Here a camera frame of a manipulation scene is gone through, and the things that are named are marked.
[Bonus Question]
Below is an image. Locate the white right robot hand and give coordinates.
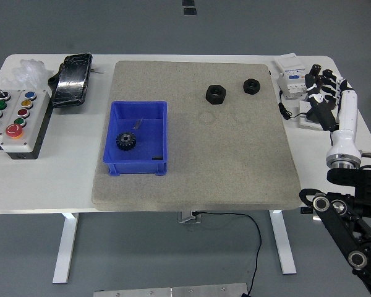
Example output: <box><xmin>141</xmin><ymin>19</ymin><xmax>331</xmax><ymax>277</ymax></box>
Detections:
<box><xmin>304</xmin><ymin>69</ymin><xmax>362</xmax><ymax>165</ymax></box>

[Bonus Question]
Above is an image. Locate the large black gear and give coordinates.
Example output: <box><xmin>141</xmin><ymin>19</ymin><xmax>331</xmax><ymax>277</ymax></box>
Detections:
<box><xmin>115</xmin><ymin>131</ymin><xmax>139</xmax><ymax>152</ymax></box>

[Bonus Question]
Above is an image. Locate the small black hex nut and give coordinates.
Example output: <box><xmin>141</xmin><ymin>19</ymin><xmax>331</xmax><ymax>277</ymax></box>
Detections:
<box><xmin>242</xmin><ymin>77</ymin><xmax>261</xmax><ymax>93</ymax></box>

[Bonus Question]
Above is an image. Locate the large black hex nut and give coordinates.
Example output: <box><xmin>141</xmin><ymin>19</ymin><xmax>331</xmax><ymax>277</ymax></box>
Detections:
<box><xmin>205</xmin><ymin>83</ymin><xmax>226</xmax><ymax>105</ymax></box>

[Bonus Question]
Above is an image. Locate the blue plastic box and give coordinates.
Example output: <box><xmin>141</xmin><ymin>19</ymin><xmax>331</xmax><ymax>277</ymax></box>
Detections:
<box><xmin>102</xmin><ymin>100</ymin><xmax>169</xmax><ymax>177</ymax></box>

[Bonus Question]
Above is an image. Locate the grey emergency-stop control box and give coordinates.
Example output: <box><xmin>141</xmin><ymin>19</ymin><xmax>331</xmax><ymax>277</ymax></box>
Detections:
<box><xmin>0</xmin><ymin>89</ymin><xmax>52</xmax><ymax>161</ymax></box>

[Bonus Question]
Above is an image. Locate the black flat adapter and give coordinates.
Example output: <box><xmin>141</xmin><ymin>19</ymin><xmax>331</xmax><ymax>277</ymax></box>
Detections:
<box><xmin>305</xmin><ymin>108</ymin><xmax>321</xmax><ymax>124</ymax></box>

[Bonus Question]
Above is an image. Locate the white square plate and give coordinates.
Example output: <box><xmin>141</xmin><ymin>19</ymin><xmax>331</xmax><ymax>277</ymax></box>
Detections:
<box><xmin>297</xmin><ymin>99</ymin><xmax>325</xmax><ymax>131</ymax></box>

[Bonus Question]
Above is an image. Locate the white circuit breaker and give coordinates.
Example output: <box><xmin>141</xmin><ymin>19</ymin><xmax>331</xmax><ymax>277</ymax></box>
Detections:
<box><xmin>272</xmin><ymin>53</ymin><xmax>309</xmax><ymax>100</ymax></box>

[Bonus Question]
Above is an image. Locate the white table leg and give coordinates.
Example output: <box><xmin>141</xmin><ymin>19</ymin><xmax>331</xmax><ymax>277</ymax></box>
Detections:
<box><xmin>268</xmin><ymin>209</ymin><xmax>297</xmax><ymax>275</ymax></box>
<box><xmin>51</xmin><ymin>212</ymin><xmax>80</xmax><ymax>284</ymax></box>

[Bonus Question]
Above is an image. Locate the grey-brown mat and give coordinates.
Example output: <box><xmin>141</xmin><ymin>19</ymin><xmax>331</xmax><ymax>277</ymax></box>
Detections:
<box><xmin>91</xmin><ymin>60</ymin><xmax>302</xmax><ymax>213</ymax></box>

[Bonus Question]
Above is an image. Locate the silver metal plate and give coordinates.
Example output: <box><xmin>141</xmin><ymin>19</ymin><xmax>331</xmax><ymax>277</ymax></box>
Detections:
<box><xmin>93</xmin><ymin>282</ymin><xmax>248</xmax><ymax>297</ymax></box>

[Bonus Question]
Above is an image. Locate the black plastic-wrapped device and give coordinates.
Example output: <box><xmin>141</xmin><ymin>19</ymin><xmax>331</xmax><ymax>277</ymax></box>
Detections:
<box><xmin>48</xmin><ymin>53</ymin><xmax>93</xmax><ymax>109</ymax></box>

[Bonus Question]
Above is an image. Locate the crumpled clear plastic bag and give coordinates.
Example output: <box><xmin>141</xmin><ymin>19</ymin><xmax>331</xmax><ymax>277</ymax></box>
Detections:
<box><xmin>0</xmin><ymin>58</ymin><xmax>54</xmax><ymax>91</ymax></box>

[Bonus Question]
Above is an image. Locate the black adapter cord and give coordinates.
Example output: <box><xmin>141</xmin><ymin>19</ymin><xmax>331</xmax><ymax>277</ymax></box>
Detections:
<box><xmin>278</xmin><ymin>89</ymin><xmax>310</xmax><ymax>121</ymax></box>

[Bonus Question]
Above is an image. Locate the thin black floor cable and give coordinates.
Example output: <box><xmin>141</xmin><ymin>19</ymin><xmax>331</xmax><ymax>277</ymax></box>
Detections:
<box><xmin>193</xmin><ymin>211</ymin><xmax>263</xmax><ymax>295</ymax></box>

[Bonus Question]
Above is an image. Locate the grey under-table bracket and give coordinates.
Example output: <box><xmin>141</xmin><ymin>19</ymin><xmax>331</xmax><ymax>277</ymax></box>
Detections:
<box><xmin>177</xmin><ymin>210</ymin><xmax>202</xmax><ymax>224</ymax></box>

